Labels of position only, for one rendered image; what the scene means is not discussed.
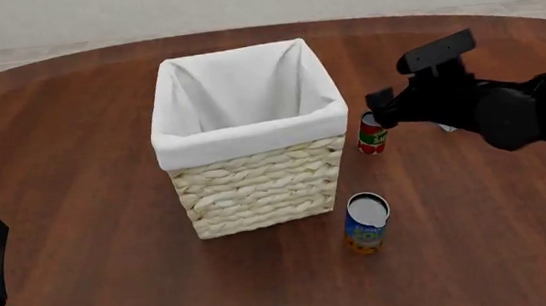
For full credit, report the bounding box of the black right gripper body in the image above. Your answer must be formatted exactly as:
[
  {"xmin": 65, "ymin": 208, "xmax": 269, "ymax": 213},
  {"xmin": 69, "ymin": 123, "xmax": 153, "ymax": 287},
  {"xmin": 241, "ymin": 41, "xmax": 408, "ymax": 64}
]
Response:
[{"xmin": 408, "ymin": 63, "xmax": 490, "ymax": 126}]

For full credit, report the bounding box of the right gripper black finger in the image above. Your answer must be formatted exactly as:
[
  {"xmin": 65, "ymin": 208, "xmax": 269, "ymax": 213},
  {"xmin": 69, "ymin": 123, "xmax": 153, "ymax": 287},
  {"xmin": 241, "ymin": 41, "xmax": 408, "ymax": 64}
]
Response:
[
  {"xmin": 363, "ymin": 82, "xmax": 429, "ymax": 116},
  {"xmin": 376, "ymin": 103, "xmax": 435, "ymax": 131}
]

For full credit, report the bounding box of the red and green tomato tin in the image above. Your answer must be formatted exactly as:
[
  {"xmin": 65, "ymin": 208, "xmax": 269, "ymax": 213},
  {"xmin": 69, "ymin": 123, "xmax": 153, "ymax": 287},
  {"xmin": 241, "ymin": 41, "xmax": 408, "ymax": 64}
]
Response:
[{"xmin": 353, "ymin": 108, "xmax": 392, "ymax": 158}]

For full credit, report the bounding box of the cream woven basket, white liner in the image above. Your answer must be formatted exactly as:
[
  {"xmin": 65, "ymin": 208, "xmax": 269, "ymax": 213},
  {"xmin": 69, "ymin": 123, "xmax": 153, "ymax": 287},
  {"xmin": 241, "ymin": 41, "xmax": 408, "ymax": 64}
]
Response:
[{"xmin": 142, "ymin": 33, "xmax": 360, "ymax": 245}]

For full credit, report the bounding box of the blue and orange soup tin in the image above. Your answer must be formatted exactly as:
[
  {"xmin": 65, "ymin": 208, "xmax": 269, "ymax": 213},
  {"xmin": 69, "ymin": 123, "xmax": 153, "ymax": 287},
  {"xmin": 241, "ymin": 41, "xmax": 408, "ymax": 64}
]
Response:
[{"xmin": 340, "ymin": 188, "xmax": 395, "ymax": 259}]

